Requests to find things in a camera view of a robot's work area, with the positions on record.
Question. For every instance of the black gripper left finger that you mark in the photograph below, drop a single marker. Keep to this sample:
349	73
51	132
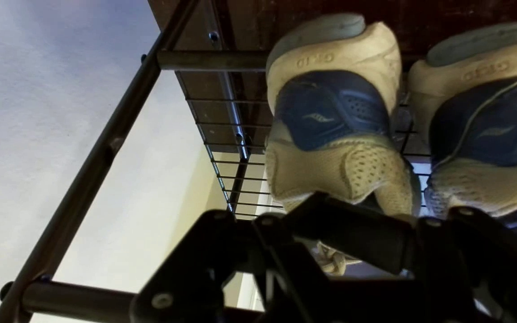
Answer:
331	234

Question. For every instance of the black metal shoe rack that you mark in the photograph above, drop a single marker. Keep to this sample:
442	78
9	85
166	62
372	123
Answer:
90	173

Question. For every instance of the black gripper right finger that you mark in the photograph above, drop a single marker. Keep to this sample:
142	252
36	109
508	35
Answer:
485	270

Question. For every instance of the blue white sneaker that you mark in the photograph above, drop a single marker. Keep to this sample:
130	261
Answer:
485	127
331	109

